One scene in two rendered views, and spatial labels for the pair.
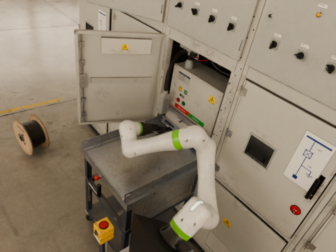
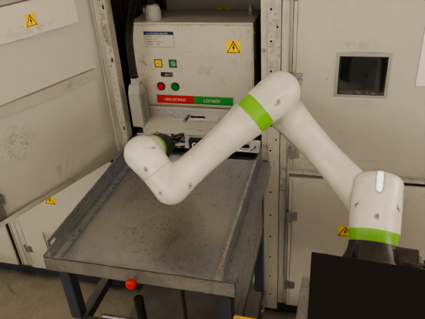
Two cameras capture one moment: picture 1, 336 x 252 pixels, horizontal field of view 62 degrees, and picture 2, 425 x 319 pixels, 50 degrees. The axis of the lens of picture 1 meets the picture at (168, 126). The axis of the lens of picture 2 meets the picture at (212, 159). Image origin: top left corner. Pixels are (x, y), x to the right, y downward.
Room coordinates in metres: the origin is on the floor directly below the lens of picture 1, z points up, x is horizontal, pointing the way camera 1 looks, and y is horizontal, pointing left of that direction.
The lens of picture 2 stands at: (0.23, 0.64, 1.81)
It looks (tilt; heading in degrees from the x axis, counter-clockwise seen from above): 30 degrees down; 332
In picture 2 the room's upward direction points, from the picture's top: 4 degrees counter-clockwise
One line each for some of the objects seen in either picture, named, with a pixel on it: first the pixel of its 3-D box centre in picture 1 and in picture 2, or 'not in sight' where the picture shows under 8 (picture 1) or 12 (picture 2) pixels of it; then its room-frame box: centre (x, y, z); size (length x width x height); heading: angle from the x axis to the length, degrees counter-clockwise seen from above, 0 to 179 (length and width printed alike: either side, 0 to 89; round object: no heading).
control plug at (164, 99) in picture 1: (164, 102); (138, 103); (1.87, 0.06, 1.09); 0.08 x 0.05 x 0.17; 135
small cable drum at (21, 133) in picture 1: (31, 134); not in sight; (2.22, 1.42, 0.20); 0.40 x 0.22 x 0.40; 55
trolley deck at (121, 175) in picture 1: (143, 158); (171, 209); (1.50, 0.13, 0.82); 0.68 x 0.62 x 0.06; 135
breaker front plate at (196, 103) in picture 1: (190, 107); (192, 85); (1.77, -0.13, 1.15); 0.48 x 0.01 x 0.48; 45
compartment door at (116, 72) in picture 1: (120, 80); (41, 97); (1.88, 0.42, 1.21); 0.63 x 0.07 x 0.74; 114
